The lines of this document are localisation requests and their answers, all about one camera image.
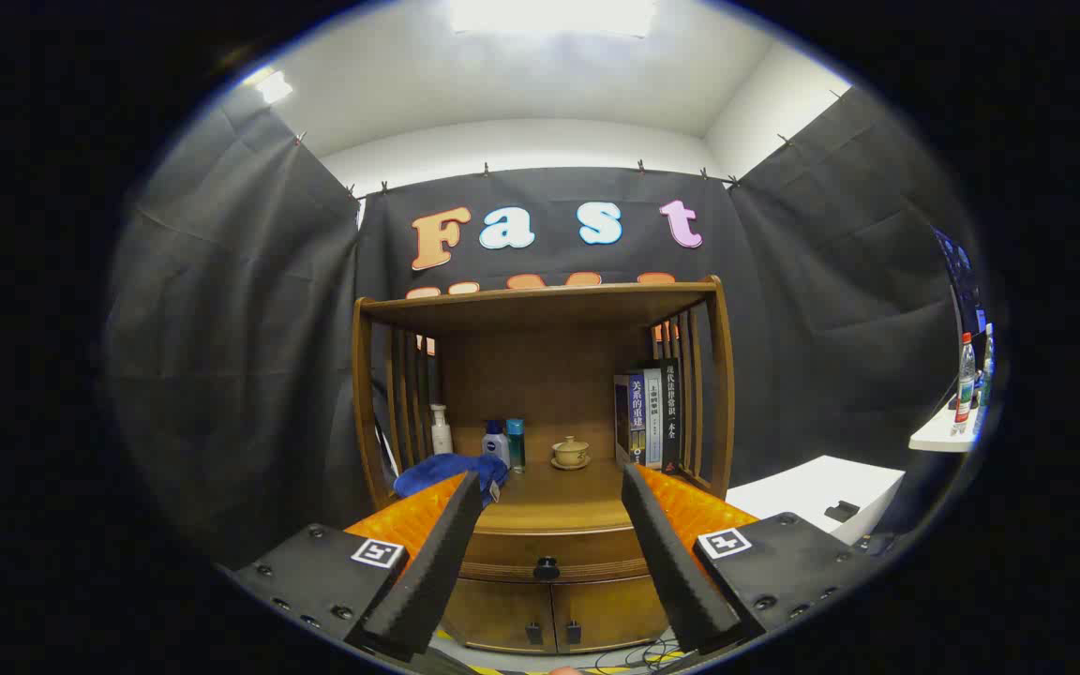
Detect white side cabinet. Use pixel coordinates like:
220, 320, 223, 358
726, 455, 907, 547

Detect blue spine book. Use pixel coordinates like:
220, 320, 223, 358
614, 373, 646, 467

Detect wooden countertop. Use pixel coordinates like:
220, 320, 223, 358
390, 455, 724, 537

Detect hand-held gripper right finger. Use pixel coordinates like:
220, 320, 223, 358
620, 462, 883, 657

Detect white wall shelf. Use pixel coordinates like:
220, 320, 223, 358
908, 403, 983, 454

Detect wooden drawer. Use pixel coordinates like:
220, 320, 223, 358
458, 525, 655, 584

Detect dark monitor screen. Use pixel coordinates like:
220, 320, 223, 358
932, 225, 986, 338

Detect black floor cables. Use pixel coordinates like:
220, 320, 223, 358
592, 637, 683, 674

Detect blue towel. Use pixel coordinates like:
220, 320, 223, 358
395, 453, 510, 507

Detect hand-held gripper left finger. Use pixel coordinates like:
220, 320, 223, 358
226, 469, 487, 662

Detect wooden cabinet door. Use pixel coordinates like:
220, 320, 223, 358
552, 574, 670, 653
442, 578, 555, 654

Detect wooden cabinet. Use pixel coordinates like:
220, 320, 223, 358
351, 275, 736, 655

